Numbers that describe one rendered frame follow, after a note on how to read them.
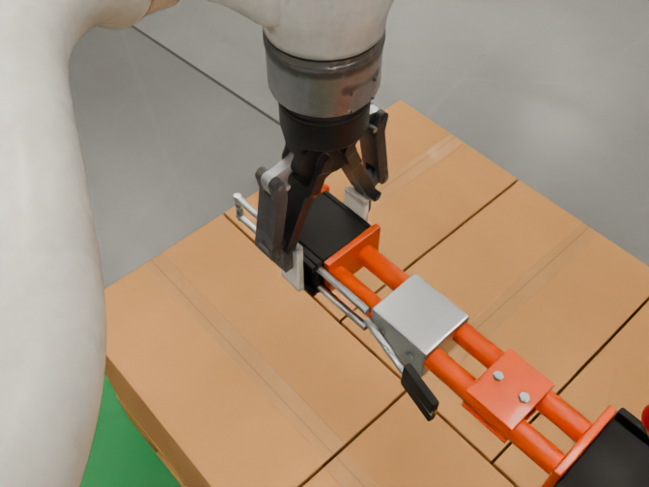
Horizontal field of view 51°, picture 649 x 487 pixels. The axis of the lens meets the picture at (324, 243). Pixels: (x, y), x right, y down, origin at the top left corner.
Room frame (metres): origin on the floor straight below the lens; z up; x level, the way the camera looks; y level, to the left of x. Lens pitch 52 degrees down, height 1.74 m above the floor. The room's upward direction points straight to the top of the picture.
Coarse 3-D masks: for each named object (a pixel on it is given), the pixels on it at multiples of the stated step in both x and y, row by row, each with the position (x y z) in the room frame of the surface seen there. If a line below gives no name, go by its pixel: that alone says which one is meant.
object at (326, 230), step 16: (320, 208) 0.46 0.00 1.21; (336, 208) 0.46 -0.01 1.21; (304, 224) 0.44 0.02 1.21; (320, 224) 0.44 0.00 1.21; (336, 224) 0.44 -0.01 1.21; (352, 224) 0.44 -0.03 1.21; (368, 224) 0.44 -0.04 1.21; (304, 240) 0.42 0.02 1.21; (320, 240) 0.42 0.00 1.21; (336, 240) 0.42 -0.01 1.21; (352, 240) 0.42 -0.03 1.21; (368, 240) 0.42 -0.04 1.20; (320, 256) 0.40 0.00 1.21; (336, 256) 0.40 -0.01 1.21; (352, 256) 0.41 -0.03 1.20; (352, 272) 0.41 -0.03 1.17
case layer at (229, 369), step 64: (256, 192) 1.09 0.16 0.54; (384, 192) 1.09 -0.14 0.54; (448, 192) 1.09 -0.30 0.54; (512, 192) 1.09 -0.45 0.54; (192, 256) 0.90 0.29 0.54; (256, 256) 0.90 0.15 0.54; (448, 256) 0.90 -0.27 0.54; (512, 256) 0.90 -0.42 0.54; (576, 256) 0.90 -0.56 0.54; (128, 320) 0.73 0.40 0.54; (192, 320) 0.73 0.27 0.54; (256, 320) 0.73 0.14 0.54; (320, 320) 0.73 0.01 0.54; (512, 320) 0.73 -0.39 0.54; (576, 320) 0.73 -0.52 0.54; (640, 320) 0.73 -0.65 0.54; (128, 384) 0.59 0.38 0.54; (192, 384) 0.59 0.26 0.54; (256, 384) 0.59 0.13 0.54; (320, 384) 0.59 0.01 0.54; (384, 384) 0.59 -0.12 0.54; (576, 384) 0.59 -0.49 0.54; (640, 384) 0.59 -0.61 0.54; (192, 448) 0.46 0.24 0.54; (256, 448) 0.46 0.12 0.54; (320, 448) 0.46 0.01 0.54; (384, 448) 0.46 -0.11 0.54; (448, 448) 0.46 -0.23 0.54; (512, 448) 0.46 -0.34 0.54
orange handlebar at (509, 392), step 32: (384, 256) 0.41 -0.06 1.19; (352, 288) 0.37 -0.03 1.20; (480, 352) 0.30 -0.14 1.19; (512, 352) 0.30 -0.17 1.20; (448, 384) 0.27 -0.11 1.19; (480, 384) 0.27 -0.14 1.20; (512, 384) 0.27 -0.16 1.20; (544, 384) 0.27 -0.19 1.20; (480, 416) 0.25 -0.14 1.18; (512, 416) 0.24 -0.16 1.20; (576, 416) 0.24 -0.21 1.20; (544, 448) 0.21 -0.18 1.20
